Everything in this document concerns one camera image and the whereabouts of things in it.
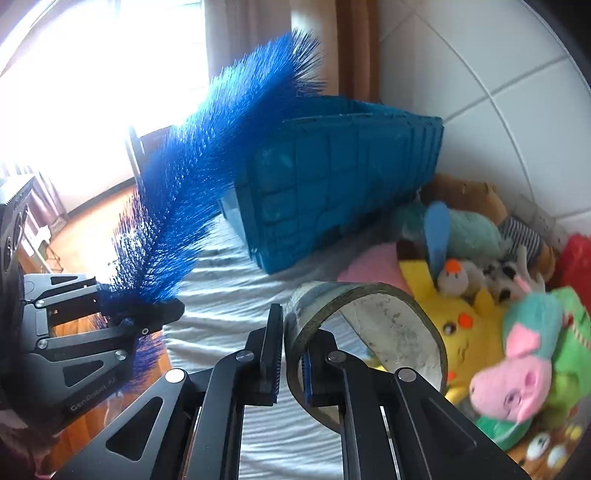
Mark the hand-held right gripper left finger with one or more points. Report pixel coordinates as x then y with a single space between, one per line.
272 364

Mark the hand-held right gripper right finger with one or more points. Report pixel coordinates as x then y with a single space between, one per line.
308 378

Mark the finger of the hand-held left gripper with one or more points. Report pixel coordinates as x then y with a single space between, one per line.
152 314
74 300

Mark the grey tape roll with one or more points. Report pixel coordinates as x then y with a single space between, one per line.
392 323

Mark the blue feather duster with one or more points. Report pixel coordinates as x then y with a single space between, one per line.
207 152

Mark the blue plastic crate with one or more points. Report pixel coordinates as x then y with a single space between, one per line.
323 184

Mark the grey striped bed sheet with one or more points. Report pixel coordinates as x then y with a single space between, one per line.
221 286

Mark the pink round plush cushion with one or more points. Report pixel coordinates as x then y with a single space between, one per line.
374 263

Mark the yellow mouse plush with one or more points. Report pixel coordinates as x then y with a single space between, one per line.
466 332

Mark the small white bird plush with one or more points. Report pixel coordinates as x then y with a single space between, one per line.
455 279

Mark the pink pig plush teal hood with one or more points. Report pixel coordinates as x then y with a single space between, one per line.
512 387

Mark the teal plush blue ear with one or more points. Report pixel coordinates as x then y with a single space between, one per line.
471 230

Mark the black and white cow plush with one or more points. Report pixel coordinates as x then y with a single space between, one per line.
503 277

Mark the brown bear plush striped shirt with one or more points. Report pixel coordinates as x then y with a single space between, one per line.
466 196

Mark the brown bear plush yellow ears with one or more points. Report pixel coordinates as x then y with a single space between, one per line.
540 447

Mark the green plush toy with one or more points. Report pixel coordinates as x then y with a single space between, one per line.
570 369

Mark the red toy suitcase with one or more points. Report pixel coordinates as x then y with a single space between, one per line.
577 263

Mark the white wall socket strip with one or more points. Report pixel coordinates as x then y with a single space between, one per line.
540 221

